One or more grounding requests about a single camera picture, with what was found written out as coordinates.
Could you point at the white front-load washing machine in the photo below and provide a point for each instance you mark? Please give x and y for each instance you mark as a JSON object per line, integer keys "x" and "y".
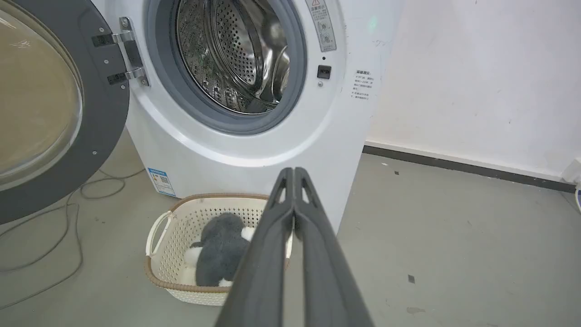
{"x": 254, "y": 113}

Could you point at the grey round washing machine door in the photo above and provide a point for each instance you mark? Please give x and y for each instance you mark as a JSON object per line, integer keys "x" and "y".
{"x": 50, "y": 104}

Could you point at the grey and white plush toy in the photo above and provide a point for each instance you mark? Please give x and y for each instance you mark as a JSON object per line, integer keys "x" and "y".
{"x": 222, "y": 254}

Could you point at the white wall socket box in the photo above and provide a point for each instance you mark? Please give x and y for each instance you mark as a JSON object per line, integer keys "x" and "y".
{"x": 573, "y": 172}

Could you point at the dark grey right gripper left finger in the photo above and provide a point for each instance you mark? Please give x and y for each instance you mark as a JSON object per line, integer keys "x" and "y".
{"x": 265, "y": 268}

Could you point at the cream perforated laundry basket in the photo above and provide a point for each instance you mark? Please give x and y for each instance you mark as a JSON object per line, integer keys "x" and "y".
{"x": 174, "y": 254}

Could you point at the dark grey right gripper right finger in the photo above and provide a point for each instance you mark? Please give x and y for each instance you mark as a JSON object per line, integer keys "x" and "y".
{"x": 324, "y": 272}

